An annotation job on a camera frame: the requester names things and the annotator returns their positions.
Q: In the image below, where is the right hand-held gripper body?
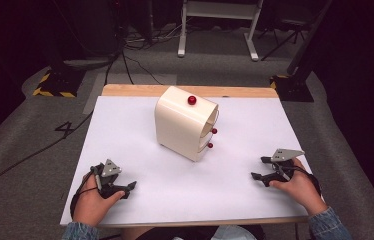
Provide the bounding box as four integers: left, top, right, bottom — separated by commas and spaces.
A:
265, 148, 306, 188

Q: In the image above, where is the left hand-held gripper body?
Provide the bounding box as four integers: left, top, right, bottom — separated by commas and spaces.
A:
90, 158, 125, 200

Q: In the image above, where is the cream mini drawer cabinet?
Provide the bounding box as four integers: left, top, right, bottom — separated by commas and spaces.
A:
154, 85, 220, 163

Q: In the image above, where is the person's left hand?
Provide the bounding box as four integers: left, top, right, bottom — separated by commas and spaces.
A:
72, 172, 126, 228

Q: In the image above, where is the person's right hand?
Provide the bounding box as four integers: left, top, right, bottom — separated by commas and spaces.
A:
269, 157, 329, 217

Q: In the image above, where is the white table sheet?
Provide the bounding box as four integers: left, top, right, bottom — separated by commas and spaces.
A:
59, 95, 313, 226

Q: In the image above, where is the black stand with striped base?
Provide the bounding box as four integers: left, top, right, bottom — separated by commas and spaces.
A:
31, 0, 87, 99
269, 0, 334, 103

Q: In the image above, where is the wooden table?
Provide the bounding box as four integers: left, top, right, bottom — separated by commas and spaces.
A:
60, 83, 311, 229

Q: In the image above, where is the black tripod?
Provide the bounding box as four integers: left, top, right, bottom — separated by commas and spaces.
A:
260, 18, 311, 62

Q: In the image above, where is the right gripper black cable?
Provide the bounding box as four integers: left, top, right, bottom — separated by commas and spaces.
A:
276, 163, 323, 198

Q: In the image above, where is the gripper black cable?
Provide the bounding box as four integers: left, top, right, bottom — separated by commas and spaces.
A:
69, 165, 100, 221
276, 163, 323, 198

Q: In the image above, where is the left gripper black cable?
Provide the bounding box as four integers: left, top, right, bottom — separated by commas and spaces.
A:
69, 165, 100, 221

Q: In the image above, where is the long black floor cable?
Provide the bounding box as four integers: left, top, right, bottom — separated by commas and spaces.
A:
0, 111, 94, 202

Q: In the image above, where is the bundle of floor cables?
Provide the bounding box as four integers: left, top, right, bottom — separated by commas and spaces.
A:
104, 16, 189, 86

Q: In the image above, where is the white metal table frame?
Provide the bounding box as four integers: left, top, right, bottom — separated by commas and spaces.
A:
177, 0, 265, 62

